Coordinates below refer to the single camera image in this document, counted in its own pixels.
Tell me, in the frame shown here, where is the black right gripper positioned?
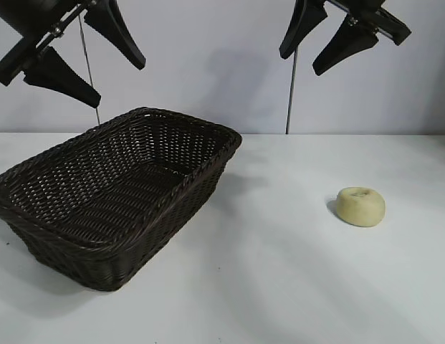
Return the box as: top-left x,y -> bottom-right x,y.
279,0 -> 412,77

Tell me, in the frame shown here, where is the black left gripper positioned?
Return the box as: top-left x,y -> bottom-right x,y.
0,0 -> 147,109

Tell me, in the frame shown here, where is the dark brown woven basket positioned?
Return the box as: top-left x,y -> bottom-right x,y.
0,106 -> 243,292

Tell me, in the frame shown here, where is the pale yellow egg yolk pastry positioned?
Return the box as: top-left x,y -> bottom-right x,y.
327,186 -> 386,227

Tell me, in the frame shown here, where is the thin grey vertical rod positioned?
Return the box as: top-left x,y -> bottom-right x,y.
78,16 -> 101,125
285,48 -> 298,135

